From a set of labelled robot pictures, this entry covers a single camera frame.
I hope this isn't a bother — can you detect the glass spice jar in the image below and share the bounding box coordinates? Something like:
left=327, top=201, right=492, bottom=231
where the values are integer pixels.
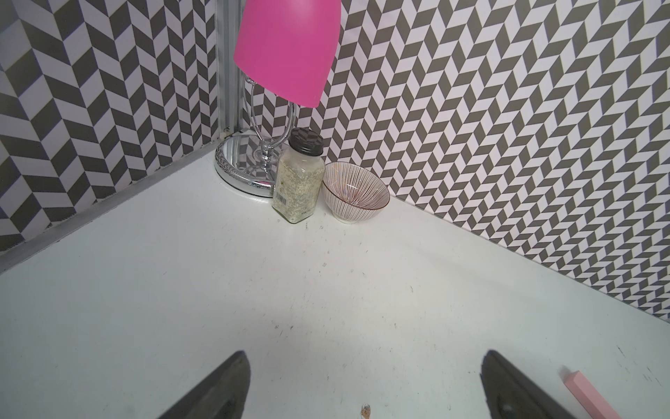
left=272, top=127, right=326, bottom=223

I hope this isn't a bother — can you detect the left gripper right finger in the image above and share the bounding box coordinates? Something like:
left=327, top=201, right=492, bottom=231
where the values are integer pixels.
left=480, top=350, right=575, bottom=419

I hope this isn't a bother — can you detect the chrome glass holder stand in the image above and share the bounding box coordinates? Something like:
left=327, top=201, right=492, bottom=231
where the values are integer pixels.
left=215, top=98, right=299, bottom=198

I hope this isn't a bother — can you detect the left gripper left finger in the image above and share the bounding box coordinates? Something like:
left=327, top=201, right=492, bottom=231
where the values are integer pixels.
left=160, top=351, right=251, bottom=419

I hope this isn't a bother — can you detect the small striped bowl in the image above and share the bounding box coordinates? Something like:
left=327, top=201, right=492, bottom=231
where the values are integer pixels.
left=322, top=162, right=391, bottom=223

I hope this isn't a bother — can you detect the light pink rectangular block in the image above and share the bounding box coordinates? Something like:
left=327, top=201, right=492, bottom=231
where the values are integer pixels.
left=563, top=371, right=621, bottom=419

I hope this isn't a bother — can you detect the pink plastic wine glass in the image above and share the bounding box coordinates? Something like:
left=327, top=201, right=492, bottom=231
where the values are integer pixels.
left=234, top=0, right=342, bottom=108

